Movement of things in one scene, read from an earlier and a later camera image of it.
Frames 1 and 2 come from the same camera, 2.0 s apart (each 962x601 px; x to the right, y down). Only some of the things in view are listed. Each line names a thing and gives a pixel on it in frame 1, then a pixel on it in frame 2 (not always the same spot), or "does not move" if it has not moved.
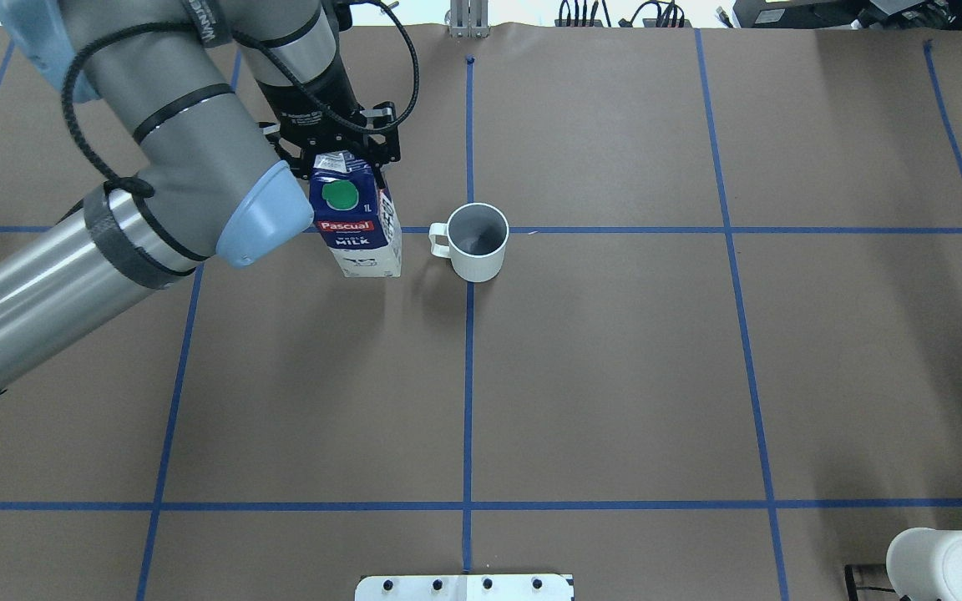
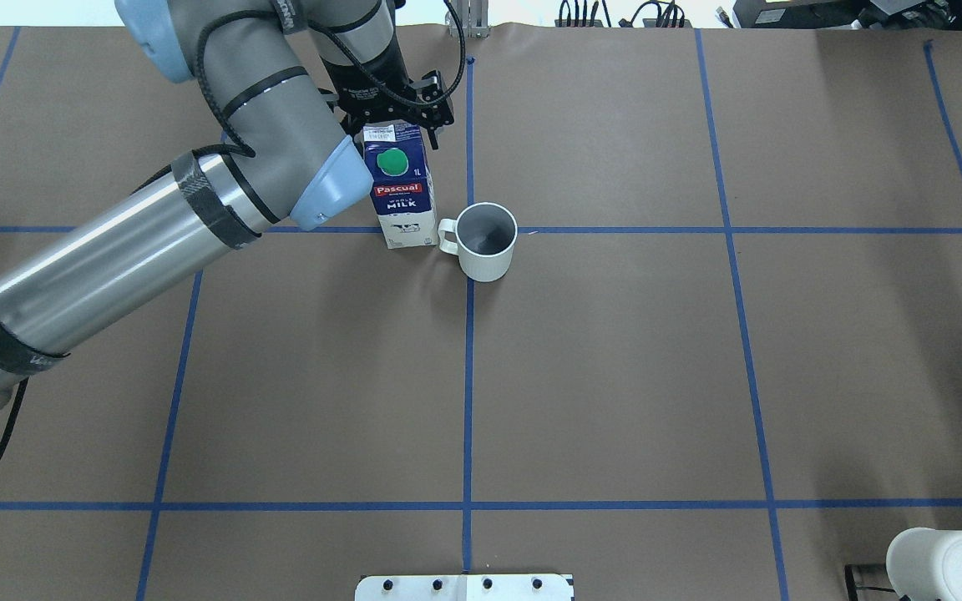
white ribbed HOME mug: x=478 y=235 does not move
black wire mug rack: x=851 y=585 does not move
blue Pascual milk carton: x=356 y=217 → x=402 y=181
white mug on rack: x=927 y=564 does not move
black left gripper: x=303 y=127 → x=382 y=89
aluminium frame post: x=469 y=18 does not move
